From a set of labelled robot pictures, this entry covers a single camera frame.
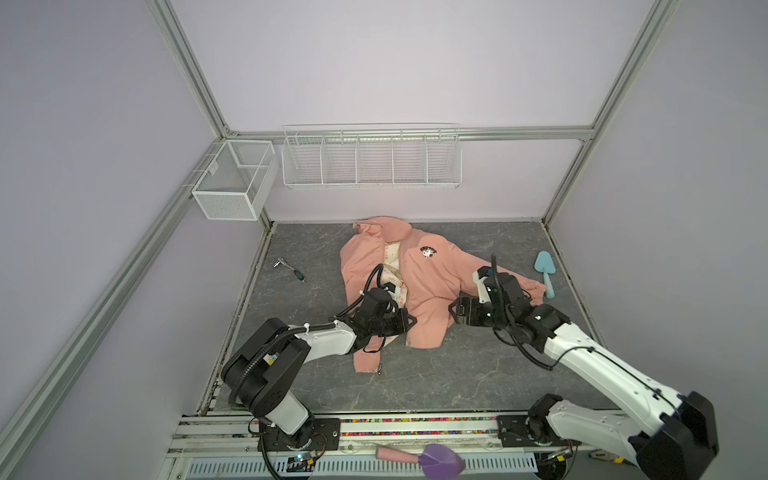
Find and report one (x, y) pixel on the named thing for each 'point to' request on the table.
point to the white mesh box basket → (239, 180)
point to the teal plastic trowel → (544, 263)
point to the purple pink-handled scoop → (438, 461)
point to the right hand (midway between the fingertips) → (462, 309)
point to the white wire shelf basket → (372, 156)
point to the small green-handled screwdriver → (298, 274)
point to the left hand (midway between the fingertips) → (418, 325)
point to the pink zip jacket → (427, 274)
